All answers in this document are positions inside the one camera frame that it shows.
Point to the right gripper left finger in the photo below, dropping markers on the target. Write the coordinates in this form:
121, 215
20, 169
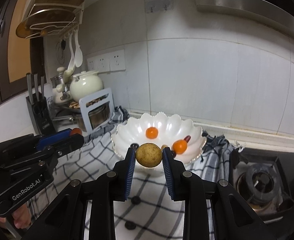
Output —
65, 216

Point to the dark blueberry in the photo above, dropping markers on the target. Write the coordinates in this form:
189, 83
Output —
135, 200
129, 225

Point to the black range hood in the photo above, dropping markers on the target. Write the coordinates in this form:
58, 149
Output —
258, 10

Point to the steel lidded pot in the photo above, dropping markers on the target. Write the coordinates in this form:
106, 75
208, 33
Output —
60, 89

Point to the dark plum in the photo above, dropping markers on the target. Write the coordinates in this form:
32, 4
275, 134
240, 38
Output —
134, 145
173, 153

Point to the black knife block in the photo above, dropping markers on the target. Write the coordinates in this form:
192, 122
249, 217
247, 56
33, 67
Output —
38, 107

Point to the checkered grey white cloth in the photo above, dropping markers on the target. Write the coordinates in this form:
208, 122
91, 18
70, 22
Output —
148, 212

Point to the white hanging spoon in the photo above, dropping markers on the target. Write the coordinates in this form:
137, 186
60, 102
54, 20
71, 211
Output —
78, 51

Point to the white scalloped fruit bowl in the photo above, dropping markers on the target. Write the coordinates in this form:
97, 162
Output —
171, 128

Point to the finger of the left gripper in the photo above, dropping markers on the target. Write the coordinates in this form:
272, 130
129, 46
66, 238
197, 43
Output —
52, 139
63, 147

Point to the orange mandarin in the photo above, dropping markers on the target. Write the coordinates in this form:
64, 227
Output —
152, 133
179, 146

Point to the black scissors hanging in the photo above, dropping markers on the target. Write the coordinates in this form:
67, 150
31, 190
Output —
60, 51

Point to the wooden cutting board rack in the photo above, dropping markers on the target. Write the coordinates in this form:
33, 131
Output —
51, 17

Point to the red grape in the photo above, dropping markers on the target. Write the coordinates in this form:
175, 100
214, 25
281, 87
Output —
187, 138
75, 131

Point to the dark plum front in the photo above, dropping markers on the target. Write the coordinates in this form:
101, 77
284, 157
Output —
134, 145

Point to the cream ceramic pot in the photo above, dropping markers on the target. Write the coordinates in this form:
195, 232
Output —
84, 84

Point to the white hanging ladle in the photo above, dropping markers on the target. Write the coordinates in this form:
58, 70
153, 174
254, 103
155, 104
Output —
71, 66

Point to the white wall socket panel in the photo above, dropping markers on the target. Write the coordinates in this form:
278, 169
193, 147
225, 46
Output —
108, 62

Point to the person left hand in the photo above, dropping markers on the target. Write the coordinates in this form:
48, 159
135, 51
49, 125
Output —
22, 218

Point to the steel pot under rack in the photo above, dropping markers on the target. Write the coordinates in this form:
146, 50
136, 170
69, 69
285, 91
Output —
96, 116

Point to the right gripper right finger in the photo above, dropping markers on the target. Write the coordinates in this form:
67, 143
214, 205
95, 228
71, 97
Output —
232, 217

